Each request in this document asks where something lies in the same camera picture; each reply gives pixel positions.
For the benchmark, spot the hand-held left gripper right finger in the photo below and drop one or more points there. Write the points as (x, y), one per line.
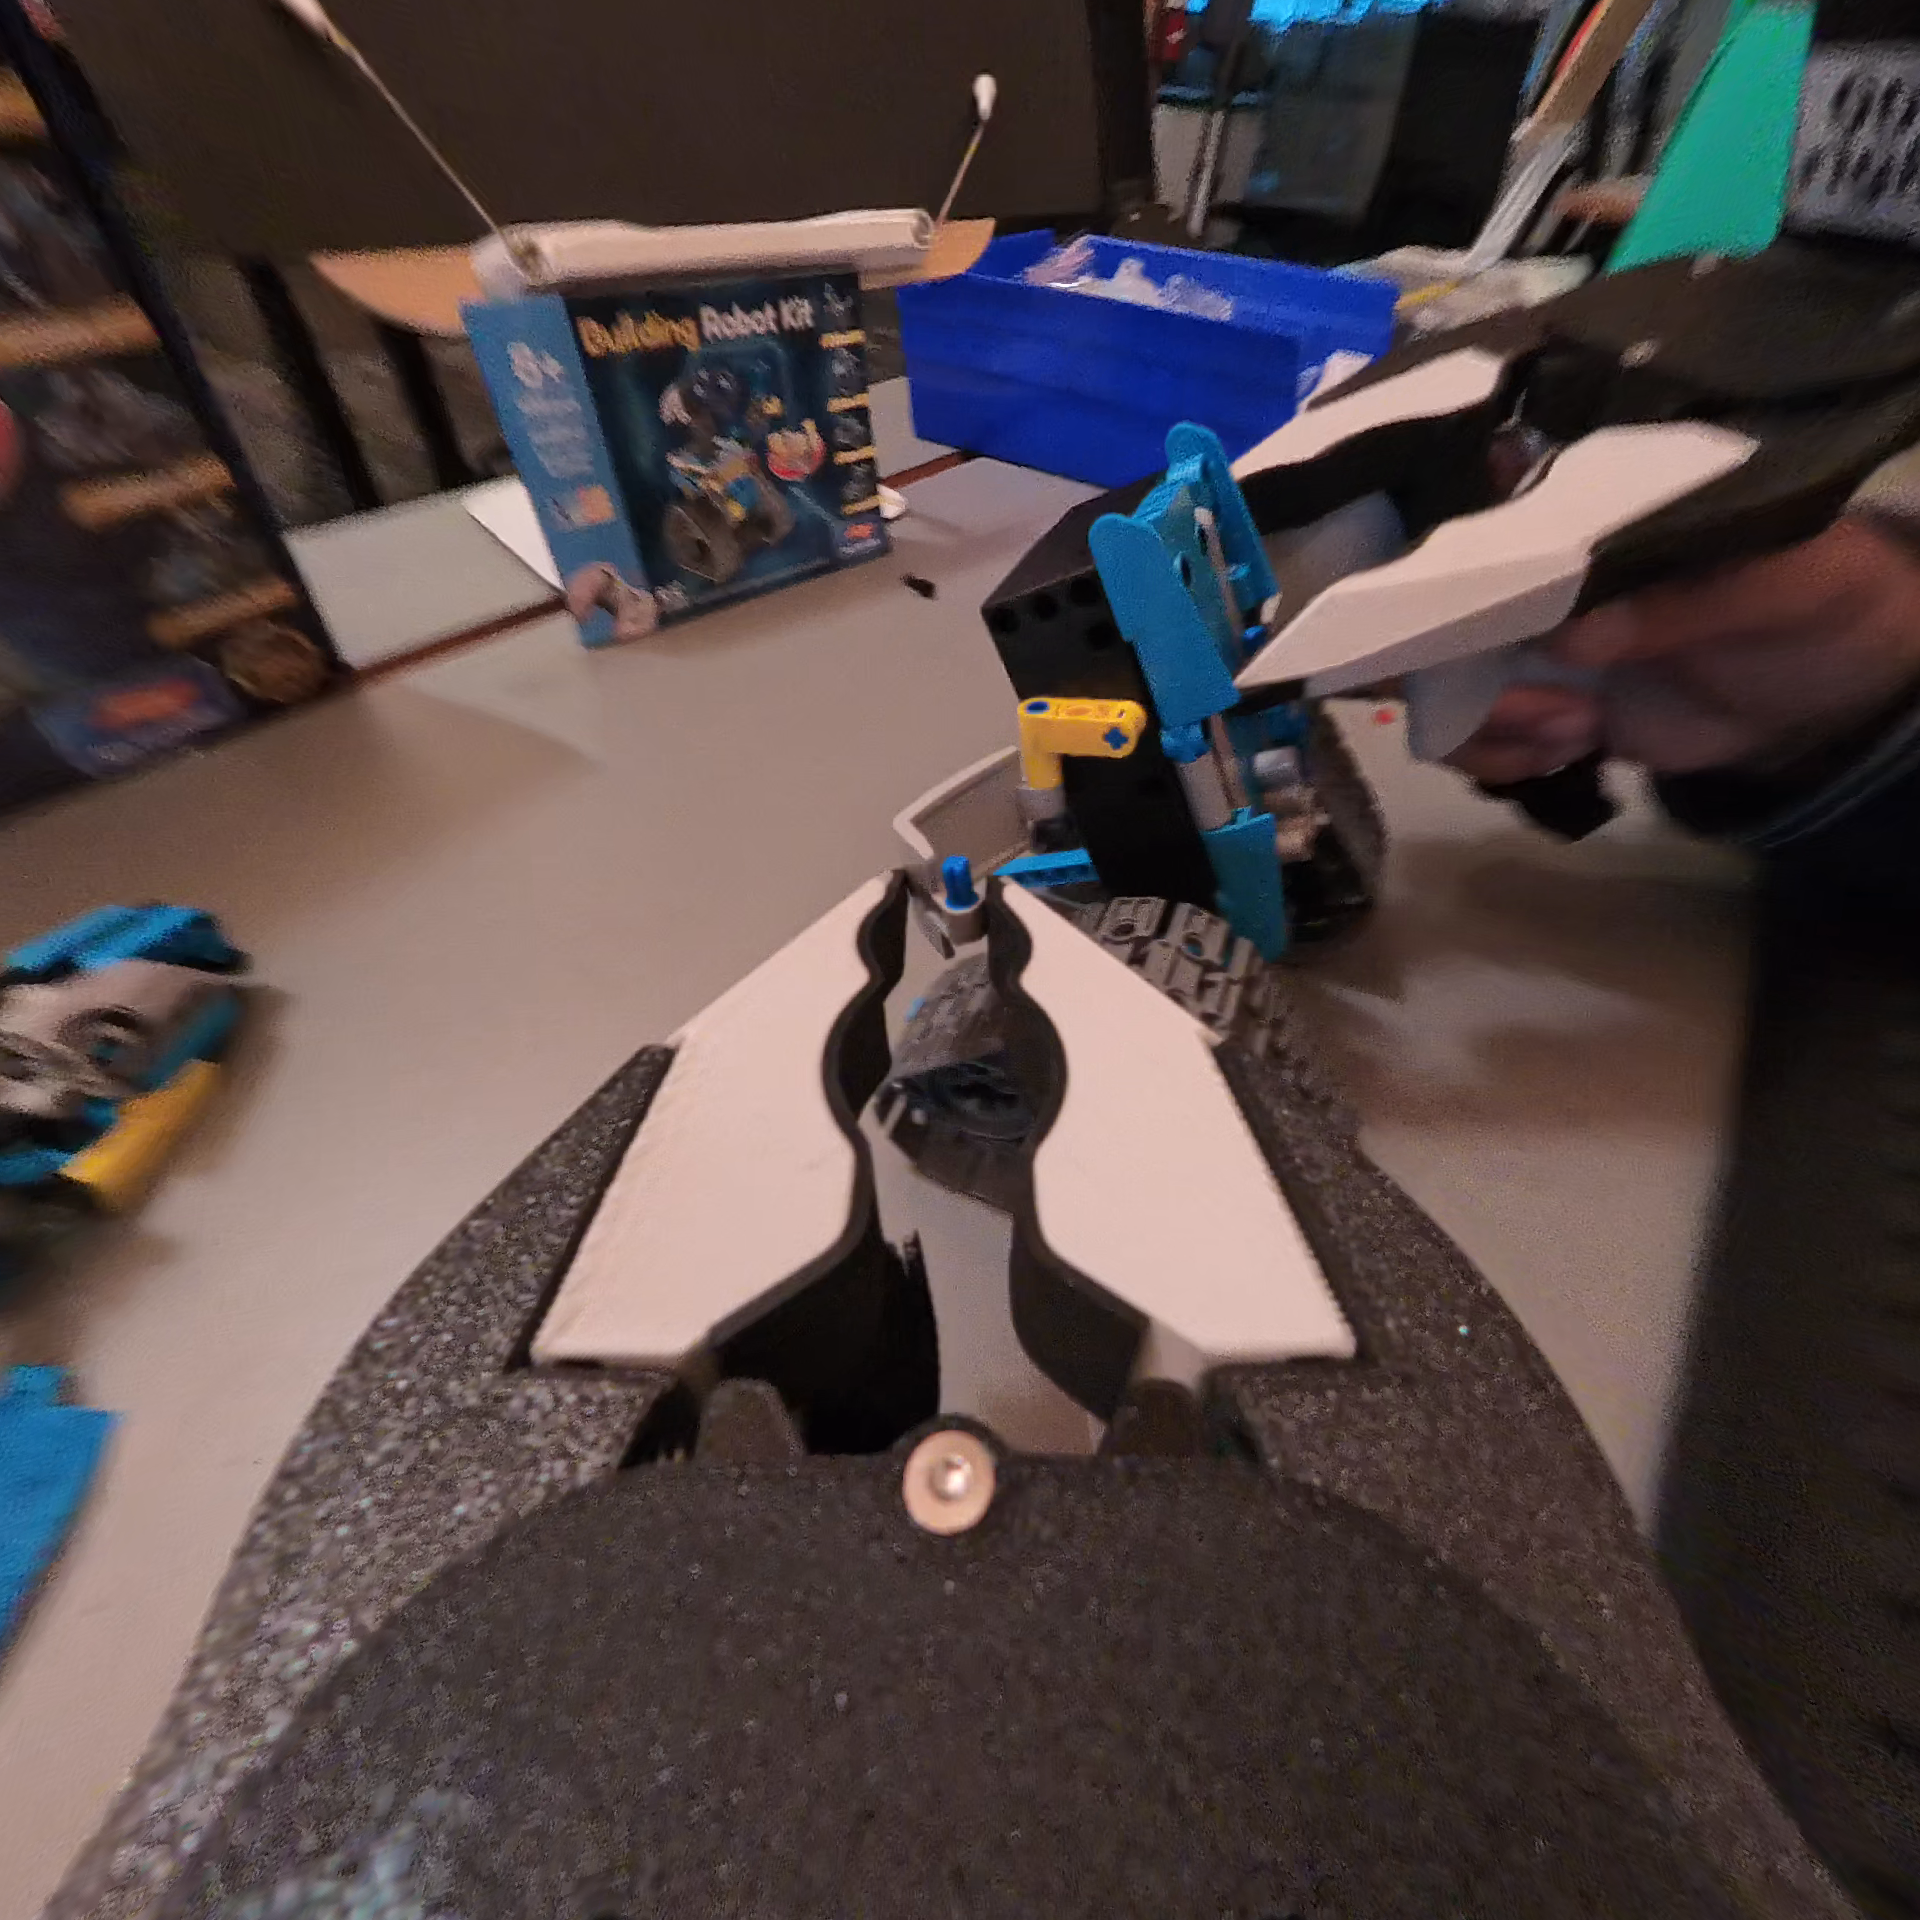
(1184, 1200)

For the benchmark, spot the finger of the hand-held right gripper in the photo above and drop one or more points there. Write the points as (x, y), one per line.
(1500, 569)
(1410, 394)

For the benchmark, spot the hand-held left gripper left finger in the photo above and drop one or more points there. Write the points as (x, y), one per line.
(705, 1200)

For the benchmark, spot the grey connector with blue pin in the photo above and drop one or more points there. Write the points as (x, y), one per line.
(953, 908)

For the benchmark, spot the blue grey tracked toy robot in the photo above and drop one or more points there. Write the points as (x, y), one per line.
(1065, 629)

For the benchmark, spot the person's right forearm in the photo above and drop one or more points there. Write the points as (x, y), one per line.
(1830, 1200)

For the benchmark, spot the light grey desk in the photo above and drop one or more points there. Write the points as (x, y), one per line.
(524, 901)

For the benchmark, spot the person's right hand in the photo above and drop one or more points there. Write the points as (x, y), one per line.
(1770, 661)

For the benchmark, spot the teal board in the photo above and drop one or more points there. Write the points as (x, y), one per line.
(1724, 134)

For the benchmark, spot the clear bags of parts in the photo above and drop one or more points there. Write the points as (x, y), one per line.
(1142, 283)

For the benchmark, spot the blue plastic bin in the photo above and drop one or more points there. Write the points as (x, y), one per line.
(1110, 388)

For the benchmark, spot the white tipped rod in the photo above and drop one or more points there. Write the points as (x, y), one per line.
(306, 12)
(980, 106)

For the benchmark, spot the robot head brick assembly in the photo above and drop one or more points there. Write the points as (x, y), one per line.
(119, 1049)

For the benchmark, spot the white paper sheet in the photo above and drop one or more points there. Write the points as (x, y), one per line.
(518, 546)

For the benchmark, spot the small robot kit box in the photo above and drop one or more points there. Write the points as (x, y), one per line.
(705, 450)

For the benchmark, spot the white bar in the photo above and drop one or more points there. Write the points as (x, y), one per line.
(705, 248)

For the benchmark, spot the blue curved brick panel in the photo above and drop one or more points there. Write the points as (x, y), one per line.
(44, 1500)

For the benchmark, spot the black partition panel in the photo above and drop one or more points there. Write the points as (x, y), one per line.
(676, 106)

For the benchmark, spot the large robot kit box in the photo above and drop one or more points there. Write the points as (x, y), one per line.
(135, 523)

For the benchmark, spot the brown cardboard sheet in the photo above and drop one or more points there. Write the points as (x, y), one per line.
(390, 283)

